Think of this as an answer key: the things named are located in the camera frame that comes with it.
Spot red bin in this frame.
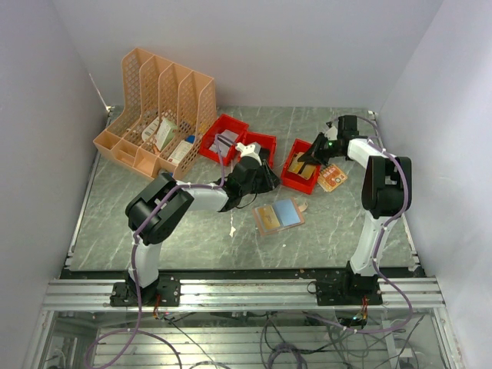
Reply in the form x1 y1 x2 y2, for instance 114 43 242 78
281 139 320 194
199 114 249 165
241 131 277 168

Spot grey white boxes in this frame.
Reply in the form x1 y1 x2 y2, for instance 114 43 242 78
218 130 239 147

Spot red white box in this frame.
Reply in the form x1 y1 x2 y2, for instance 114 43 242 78
168 140 193 166

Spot gold striped card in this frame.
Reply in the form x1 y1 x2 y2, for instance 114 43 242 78
288 152 317 181

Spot aluminium rail frame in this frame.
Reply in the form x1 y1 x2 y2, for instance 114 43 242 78
32 278 460 368

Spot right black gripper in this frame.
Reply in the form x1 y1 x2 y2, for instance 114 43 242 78
298 132 342 167

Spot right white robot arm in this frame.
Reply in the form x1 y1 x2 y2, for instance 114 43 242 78
298 115 412 304

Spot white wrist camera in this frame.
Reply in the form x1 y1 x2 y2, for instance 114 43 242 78
235 142 261 162
324 121 338 141

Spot green white box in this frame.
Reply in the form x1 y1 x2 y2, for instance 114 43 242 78
154 118 177 151

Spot white labelled packet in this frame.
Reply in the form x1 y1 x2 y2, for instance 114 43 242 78
141 118 160 141

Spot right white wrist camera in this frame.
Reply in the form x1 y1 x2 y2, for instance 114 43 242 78
324 121 338 141

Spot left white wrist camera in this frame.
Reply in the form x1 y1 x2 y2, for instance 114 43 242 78
235 142 261 162

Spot peach mesh file organizer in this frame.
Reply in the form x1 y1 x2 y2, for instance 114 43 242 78
94 48 217 180

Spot tangled floor cables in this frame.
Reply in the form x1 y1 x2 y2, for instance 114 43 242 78
88 305 435 369

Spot tan leather card holder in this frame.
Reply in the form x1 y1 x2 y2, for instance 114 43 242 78
252 198 307 236

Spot orange patterned card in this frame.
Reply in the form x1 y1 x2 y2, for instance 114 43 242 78
317 164 347 192

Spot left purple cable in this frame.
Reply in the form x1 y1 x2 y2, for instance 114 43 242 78
83 134 239 369

